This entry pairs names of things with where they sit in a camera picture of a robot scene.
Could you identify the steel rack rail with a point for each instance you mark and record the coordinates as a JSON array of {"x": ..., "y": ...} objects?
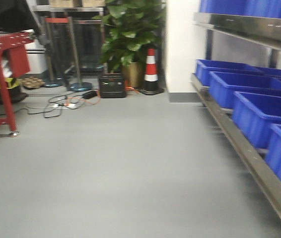
[
  {"x": 258, "y": 30},
  {"x": 268, "y": 182}
]

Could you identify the steel rack upper rail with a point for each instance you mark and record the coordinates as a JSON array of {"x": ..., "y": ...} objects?
[{"x": 258, "y": 30}]

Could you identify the steel stanchion post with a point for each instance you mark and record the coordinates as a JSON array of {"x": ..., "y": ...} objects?
[{"x": 79, "y": 86}]

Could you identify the steel rack lower rail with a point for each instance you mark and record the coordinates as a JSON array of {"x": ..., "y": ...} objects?
[{"x": 268, "y": 182}]

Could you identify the green potted plant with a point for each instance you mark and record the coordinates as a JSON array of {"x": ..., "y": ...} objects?
[{"x": 131, "y": 28}]

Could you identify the blue bin on lower shelf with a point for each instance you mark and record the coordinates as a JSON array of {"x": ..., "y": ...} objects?
[{"x": 204, "y": 67}]

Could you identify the black portable power station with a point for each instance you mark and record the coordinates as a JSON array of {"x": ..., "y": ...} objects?
[{"x": 112, "y": 85}]

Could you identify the orange white traffic cone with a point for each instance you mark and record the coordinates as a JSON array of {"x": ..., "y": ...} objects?
[{"x": 150, "y": 86}]

